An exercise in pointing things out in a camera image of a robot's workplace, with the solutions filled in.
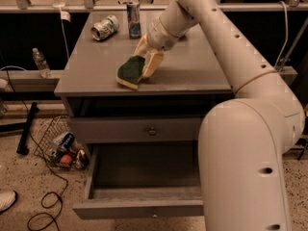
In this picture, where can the grey wooden drawer cabinet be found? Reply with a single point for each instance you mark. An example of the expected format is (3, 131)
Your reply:
(193, 51)

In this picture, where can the crushed green soda can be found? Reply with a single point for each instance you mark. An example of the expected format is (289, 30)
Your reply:
(105, 28)

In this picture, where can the grey metal lower rail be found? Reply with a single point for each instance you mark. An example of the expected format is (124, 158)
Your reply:
(29, 81)

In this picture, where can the orange fruit in basket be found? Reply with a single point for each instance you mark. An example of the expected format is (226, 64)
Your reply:
(66, 159)

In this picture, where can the green and yellow sponge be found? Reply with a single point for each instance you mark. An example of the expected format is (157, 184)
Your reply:
(129, 74)

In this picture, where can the blue can in basket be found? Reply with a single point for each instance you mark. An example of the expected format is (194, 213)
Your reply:
(66, 140)

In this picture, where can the upright blue energy drink can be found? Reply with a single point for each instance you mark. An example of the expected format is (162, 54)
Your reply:
(133, 18)

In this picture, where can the clear plastic water bottle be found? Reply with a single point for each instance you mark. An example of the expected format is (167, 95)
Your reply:
(41, 63)

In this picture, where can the grey metal upper rail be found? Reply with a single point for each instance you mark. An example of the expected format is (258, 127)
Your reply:
(226, 7)

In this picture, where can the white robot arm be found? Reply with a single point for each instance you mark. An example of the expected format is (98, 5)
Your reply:
(241, 141)

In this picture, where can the open grey middle drawer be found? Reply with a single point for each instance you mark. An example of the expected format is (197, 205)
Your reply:
(142, 180)

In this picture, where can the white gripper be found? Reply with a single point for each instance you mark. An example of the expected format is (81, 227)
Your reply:
(159, 38)

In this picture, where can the grey metal rail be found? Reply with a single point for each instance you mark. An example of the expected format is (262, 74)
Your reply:
(226, 7)
(29, 81)

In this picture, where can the black bar on floor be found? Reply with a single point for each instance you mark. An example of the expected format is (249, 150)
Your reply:
(22, 148)

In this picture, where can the white shoe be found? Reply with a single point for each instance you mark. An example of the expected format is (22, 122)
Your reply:
(7, 200)

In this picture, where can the wire basket on floor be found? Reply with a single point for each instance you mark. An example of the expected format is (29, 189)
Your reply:
(48, 150)

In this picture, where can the closed grey upper drawer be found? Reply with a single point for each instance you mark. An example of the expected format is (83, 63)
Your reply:
(133, 129)

